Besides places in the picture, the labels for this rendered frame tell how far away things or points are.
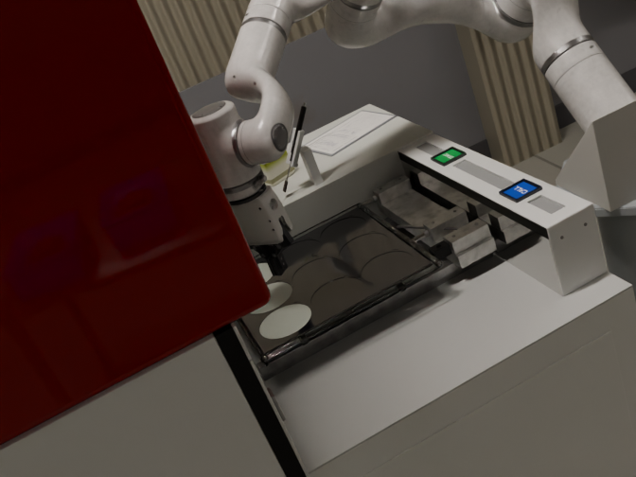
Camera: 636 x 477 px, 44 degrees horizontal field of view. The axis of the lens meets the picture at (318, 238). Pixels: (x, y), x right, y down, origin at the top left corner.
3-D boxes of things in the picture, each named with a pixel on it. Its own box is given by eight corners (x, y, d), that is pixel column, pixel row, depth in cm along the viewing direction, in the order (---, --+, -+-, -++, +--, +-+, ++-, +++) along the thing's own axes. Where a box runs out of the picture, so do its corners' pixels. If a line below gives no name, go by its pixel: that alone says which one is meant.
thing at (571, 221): (564, 297, 135) (547, 228, 128) (415, 203, 183) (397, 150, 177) (609, 272, 136) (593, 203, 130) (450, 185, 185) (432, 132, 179)
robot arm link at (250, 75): (326, 39, 146) (290, 171, 131) (256, 56, 154) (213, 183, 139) (304, 3, 140) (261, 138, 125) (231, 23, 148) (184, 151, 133)
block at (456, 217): (434, 240, 154) (430, 228, 152) (426, 235, 157) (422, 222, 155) (468, 222, 155) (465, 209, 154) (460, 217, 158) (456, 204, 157)
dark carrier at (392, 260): (265, 356, 137) (264, 353, 137) (218, 281, 168) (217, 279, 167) (432, 265, 144) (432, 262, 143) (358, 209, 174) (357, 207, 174)
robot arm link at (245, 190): (272, 162, 139) (277, 177, 140) (232, 167, 144) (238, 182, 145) (248, 186, 133) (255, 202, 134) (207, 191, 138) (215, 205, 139)
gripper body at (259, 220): (276, 173, 139) (299, 227, 144) (231, 179, 145) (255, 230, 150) (256, 196, 134) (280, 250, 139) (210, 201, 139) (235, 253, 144)
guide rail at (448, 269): (265, 380, 144) (258, 368, 143) (261, 376, 146) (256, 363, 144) (493, 256, 153) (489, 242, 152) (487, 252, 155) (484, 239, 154)
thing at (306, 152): (302, 193, 174) (280, 140, 168) (295, 188, 177) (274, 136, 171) (326, 181, 175) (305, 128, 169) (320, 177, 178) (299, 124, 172)
